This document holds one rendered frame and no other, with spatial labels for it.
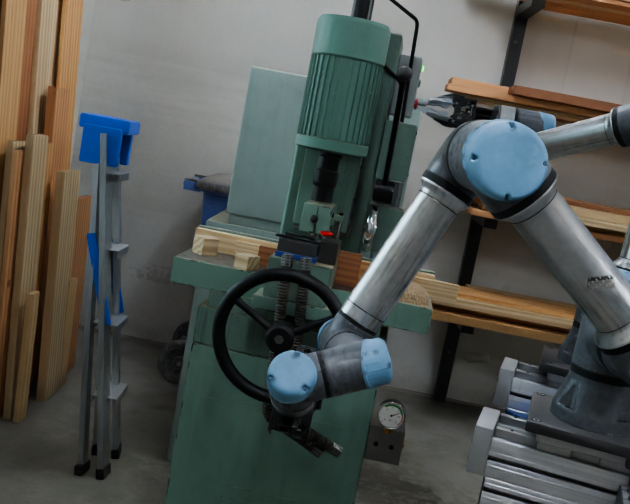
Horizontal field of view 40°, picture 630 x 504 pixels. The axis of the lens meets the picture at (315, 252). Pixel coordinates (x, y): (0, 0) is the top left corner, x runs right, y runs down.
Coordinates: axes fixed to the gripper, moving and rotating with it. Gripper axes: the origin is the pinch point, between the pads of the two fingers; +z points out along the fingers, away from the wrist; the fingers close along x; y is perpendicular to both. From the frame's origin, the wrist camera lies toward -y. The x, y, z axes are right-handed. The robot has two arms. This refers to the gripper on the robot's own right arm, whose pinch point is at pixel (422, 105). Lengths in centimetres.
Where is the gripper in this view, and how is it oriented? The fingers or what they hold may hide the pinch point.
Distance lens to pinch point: 238.2
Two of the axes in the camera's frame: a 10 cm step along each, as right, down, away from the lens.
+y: -1.1, 1.2, -9.9
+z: -9.8, -2.0, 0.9
